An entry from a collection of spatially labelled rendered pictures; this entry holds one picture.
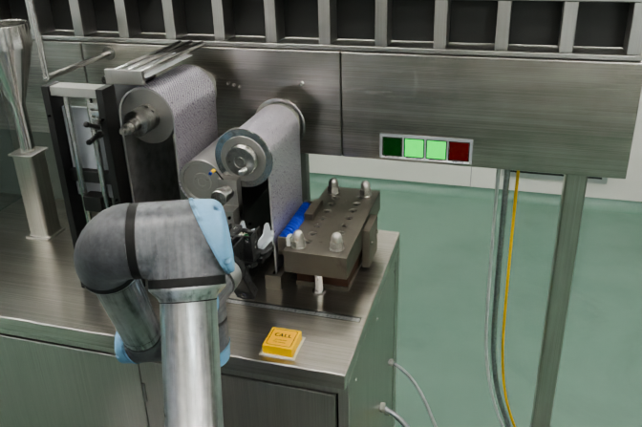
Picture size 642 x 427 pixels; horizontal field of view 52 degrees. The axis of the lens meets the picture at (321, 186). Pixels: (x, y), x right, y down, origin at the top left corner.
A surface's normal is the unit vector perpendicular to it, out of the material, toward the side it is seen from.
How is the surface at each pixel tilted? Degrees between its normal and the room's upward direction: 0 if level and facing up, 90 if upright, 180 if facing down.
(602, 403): 0
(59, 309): 0
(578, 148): 90
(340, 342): 0
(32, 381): 90
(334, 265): 90
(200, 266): 64
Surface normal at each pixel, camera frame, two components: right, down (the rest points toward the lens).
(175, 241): 0.07, -0.11
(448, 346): -0.03, -0.91
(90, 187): -0.28, 0.40
